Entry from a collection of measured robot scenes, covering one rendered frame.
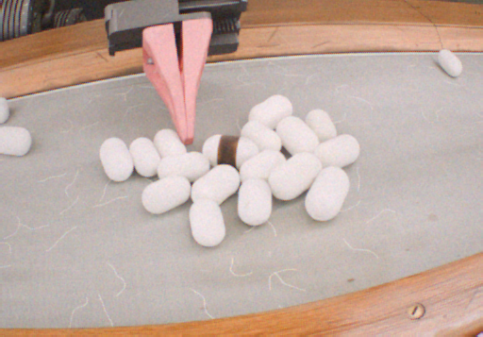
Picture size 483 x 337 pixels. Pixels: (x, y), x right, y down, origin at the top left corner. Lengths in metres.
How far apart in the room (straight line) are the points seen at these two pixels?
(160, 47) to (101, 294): 0.17
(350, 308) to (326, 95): 0.25
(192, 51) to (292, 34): 0.18
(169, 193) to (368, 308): 0.15
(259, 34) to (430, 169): 0.22
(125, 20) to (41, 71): 0.16
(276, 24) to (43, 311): 0.36
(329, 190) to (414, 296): 0.10
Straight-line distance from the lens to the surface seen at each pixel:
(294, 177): 0.35
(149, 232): 0.35
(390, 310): 0.27
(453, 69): 0.55
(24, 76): 0.54
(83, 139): 0.44
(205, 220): 0.32
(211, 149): 0.38
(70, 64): 0.53
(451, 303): 0.28
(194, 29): 0.39
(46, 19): 0.76
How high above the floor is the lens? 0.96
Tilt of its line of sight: 34 degrees down
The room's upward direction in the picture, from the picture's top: 1 degrees counter-clockwise
